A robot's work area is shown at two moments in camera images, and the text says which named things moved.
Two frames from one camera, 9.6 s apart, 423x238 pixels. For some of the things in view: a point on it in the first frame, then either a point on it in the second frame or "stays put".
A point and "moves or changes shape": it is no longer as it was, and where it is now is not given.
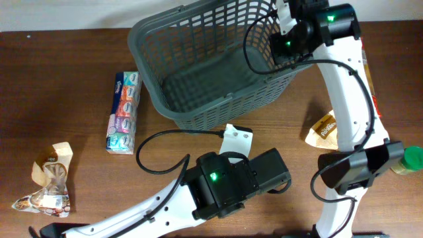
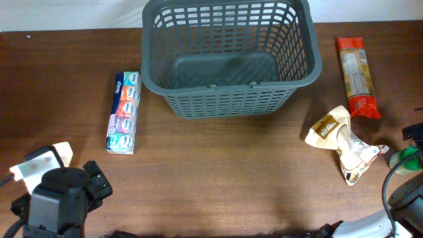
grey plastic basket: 197,56 moves or changes shape
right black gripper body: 287,47 → 418,134
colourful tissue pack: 121,133 stays put
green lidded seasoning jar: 412,160 stays put
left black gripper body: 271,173 → 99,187
